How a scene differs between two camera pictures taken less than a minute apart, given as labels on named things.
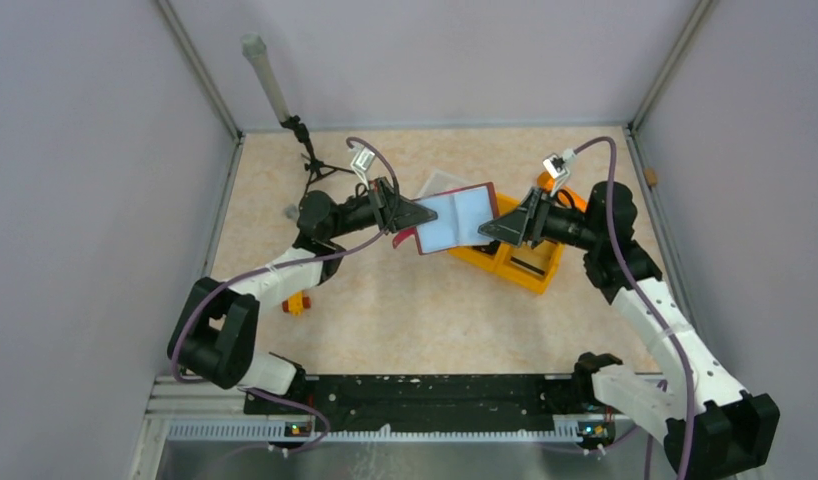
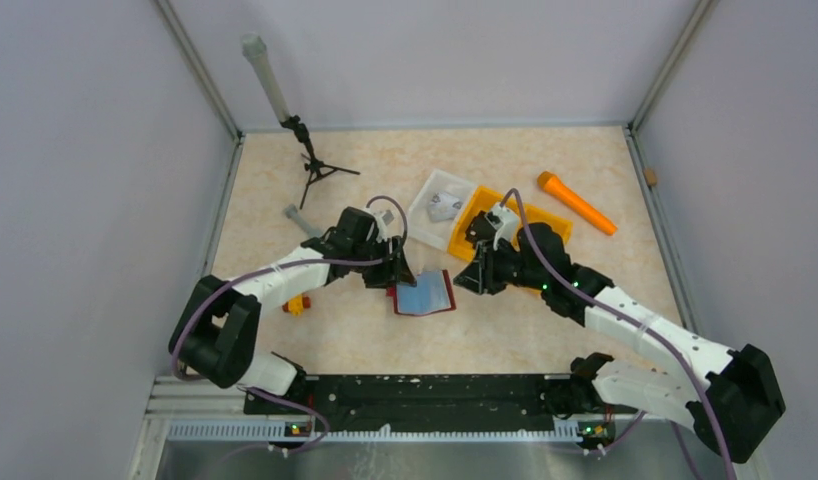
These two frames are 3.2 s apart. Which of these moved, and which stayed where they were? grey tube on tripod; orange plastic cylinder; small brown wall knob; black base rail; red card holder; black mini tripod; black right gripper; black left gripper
Moved: black right gripper; red card holder; black left gripper
Stayed: black mini tripod; grey tube on tripod; black base rail; orange plastic cylinder; small brown wall knob
